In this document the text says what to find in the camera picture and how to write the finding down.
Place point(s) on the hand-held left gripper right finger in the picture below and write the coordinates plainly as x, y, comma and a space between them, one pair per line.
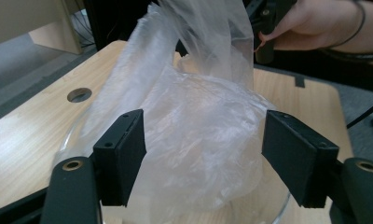
299, 161

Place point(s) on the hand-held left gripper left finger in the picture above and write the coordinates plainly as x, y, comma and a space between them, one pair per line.
119, 161

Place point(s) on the clear round container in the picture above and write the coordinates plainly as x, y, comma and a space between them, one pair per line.
282, 210

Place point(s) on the clear plastic bag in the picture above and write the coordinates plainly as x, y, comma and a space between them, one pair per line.
200, 130

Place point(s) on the gray tape strip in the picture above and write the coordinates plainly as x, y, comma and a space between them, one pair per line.
300, 81

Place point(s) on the thin black wrist loop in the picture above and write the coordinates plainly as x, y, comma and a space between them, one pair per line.
361, 21

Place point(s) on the black metal stand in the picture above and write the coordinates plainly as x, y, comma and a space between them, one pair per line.
113, 21

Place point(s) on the beige cabinet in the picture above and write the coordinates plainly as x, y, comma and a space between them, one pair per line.
20, 18

